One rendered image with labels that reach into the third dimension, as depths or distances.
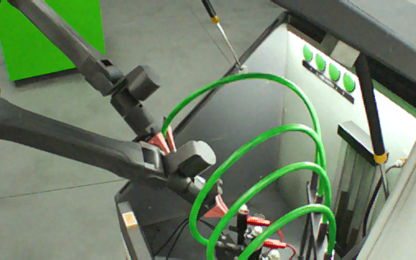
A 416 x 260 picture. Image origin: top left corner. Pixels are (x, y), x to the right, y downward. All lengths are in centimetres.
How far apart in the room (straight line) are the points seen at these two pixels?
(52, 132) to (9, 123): 8
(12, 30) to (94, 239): 225
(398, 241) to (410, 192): 8
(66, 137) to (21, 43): 345
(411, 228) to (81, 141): 57
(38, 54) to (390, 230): 387
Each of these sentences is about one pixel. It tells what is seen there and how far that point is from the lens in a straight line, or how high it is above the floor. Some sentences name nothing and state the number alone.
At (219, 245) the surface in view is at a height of 111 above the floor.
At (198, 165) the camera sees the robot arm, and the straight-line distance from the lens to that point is 93.
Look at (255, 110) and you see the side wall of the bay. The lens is 134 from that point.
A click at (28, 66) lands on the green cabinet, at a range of 433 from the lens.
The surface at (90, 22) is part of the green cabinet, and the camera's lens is 424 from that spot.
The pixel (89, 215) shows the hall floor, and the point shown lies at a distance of 275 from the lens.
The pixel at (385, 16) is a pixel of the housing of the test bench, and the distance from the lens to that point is 118.
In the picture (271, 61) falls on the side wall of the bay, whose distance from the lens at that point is 129.
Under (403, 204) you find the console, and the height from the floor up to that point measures 141.
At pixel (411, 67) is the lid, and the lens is 56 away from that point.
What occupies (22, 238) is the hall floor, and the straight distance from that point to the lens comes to 274.
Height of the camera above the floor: 185
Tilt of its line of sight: 33 degrees down
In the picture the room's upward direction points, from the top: 1 degrees counter-clockwise
